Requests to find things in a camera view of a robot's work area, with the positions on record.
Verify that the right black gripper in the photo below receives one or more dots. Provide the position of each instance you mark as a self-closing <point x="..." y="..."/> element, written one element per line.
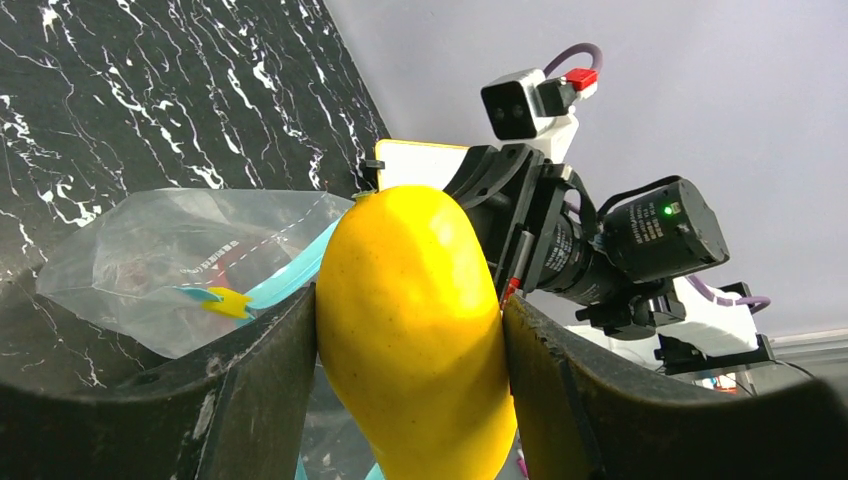
<point x="536" y="225"/>

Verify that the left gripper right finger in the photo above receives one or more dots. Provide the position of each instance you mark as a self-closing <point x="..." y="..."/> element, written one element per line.
<point x="584" y="412"/>

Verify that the white board wooden frame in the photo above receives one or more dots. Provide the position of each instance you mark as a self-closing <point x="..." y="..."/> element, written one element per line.
<point x="417" y="163"/>

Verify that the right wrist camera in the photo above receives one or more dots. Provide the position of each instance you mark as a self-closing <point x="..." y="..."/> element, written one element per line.
<point x="527" y="107"/>

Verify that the yellow mango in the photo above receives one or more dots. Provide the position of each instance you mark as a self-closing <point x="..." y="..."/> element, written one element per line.
<point x="409" y="333"/>

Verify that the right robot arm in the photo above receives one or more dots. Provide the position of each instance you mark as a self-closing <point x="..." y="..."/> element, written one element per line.
<point x="630" y="265"/>

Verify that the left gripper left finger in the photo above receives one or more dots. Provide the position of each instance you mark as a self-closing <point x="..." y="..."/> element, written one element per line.
<point x="233" y="409"/>

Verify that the clear zip top bag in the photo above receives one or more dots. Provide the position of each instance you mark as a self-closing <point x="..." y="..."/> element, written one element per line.
<point x="176" y="269"/>

